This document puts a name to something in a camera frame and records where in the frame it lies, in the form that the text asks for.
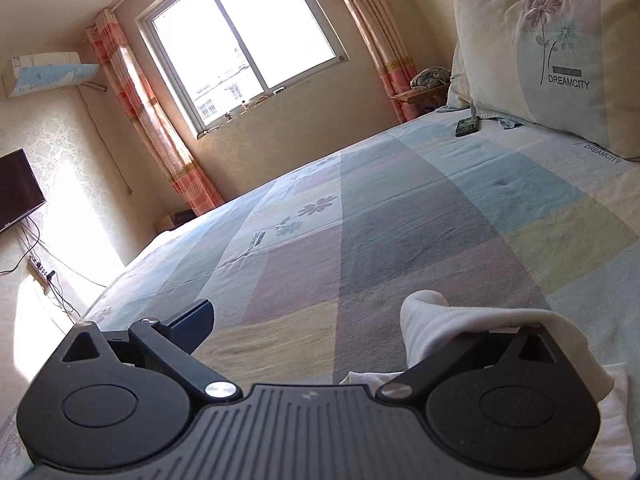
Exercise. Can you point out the left orange striped curtain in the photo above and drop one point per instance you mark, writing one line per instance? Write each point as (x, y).
(140, 104)

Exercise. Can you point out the wall mounted black television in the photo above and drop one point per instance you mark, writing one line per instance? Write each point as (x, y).
(20, 193)

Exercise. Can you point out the black remote control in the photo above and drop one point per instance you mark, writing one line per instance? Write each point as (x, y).
(467, 126)

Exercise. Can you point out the wall mounted air conditioner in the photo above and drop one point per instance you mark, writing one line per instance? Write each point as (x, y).
(31, 73)

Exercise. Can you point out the orange striped curtain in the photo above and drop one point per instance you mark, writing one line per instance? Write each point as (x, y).
(140, 104)
(388, 50)

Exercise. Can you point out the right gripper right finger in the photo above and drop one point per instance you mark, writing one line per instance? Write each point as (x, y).
(418, 381)

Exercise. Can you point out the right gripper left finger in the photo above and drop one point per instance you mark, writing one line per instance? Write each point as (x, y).
(167, 348)

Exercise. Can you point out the right orange striped curtain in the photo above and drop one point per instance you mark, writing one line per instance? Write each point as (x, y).
(388, 50)

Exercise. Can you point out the rear pastel pillow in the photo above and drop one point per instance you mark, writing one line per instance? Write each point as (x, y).
(459, 93)

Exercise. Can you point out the pastel pillow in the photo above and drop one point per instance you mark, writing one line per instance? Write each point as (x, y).
(459, 93)
(567, 65)

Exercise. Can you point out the patchwork pastel bed sheet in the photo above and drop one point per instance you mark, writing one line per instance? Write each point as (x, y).
(307, 275)

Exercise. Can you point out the wooden bedside table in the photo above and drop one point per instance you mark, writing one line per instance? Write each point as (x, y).
(417, 102)

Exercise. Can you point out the window with white frame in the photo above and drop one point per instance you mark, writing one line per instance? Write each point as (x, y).
(221, 57)

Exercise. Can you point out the front pastel pillow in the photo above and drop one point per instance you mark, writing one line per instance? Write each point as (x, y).
(567, 65)

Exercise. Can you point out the white printed sweatshirt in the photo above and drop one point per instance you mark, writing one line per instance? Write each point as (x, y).
(529, 402)

